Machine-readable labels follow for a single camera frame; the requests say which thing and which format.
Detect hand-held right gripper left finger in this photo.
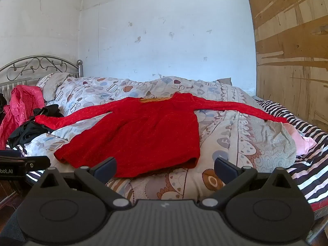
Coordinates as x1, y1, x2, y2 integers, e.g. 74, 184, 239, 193
38, 157, 132, 209

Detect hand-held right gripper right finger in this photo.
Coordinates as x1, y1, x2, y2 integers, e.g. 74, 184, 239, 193
198, 157, 292, 209

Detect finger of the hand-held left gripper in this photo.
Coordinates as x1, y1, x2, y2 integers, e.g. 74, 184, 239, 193
23, 155, 51, 171

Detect red knit sweater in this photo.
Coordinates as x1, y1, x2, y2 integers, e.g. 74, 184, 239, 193
34, 92, 288, 179

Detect black garment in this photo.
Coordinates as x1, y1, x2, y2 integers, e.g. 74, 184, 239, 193
8, 104, 64, 149

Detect patterned white duvet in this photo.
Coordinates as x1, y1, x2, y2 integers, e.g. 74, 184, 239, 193
24, 75, 298, 203

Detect pink crinkled garment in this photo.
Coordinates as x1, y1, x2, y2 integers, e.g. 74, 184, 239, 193
0, 84, 46, 150

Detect beige cloth piece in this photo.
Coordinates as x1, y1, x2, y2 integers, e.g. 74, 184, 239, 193
36, 72, 71, 102

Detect light pink cloth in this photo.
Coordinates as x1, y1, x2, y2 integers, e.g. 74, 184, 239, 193
282, 122, 317, 156

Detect black white striped bedsheet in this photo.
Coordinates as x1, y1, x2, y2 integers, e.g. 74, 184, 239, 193
252, 99, 328, 219

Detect metal bed headboard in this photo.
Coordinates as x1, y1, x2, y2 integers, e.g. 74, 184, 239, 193
0, 55, 84, 98

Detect plywood panel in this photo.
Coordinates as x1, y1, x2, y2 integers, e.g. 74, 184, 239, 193
243, 0, 328, 134

